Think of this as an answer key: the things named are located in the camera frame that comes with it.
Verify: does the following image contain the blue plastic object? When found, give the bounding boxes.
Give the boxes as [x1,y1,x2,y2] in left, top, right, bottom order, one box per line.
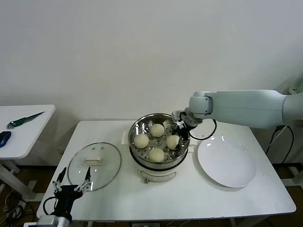
[0,131,12,148]

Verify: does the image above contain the glass lid with cream handle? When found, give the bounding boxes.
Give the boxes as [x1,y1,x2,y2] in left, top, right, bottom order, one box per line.
[68,141,122,192]

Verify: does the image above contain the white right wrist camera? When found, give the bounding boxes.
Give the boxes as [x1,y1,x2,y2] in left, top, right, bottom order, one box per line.
[171,110,187,123]

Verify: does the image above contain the pale green shelf unit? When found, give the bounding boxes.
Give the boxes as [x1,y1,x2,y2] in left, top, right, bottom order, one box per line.
[287,86,303,95]

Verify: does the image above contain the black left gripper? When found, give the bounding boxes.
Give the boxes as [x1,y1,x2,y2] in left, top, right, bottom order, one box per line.
[52,166,92,215]

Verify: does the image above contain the white metal frame foot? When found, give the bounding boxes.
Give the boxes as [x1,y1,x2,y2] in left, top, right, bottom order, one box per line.
[283,164,303,190]

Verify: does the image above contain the white side table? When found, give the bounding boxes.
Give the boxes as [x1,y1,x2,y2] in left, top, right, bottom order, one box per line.
[0,105,56,203]

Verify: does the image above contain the white main table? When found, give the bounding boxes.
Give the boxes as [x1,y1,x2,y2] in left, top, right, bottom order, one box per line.
[36,117,297,227]

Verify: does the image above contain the white electric cooker base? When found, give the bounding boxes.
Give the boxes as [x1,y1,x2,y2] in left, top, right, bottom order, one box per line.
[121,131,198,184]

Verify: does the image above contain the white steamed baozi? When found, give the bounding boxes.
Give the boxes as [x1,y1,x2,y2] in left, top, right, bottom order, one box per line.
[148,147,165,163]
[134,134,150,149]
[166,134,180,150]
[150,123,165,138]

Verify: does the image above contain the white floor power strip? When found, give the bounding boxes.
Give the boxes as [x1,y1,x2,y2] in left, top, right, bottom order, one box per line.
[131,222,164,227]

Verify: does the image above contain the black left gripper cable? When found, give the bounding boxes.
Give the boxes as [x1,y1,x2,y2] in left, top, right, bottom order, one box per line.
[42,196,57,216]

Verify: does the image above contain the stainless steel steamer basket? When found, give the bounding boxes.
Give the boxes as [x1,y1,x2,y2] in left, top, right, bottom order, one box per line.
[128,113,191,166]

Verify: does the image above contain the white round plate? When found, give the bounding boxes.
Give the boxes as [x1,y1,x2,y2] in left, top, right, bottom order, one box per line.
[196,135,257,189]

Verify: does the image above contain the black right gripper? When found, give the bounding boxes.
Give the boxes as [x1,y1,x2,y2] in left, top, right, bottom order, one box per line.
[171,120,191,149]

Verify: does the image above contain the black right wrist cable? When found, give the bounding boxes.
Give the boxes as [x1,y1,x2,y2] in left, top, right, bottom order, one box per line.
[189,119,217,140]

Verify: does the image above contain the tangled floor cables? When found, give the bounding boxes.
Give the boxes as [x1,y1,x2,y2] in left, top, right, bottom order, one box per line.
[0,186,36,225]

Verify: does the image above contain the green handled knife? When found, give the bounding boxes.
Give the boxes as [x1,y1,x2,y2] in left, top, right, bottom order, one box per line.
[6,111,45,130]

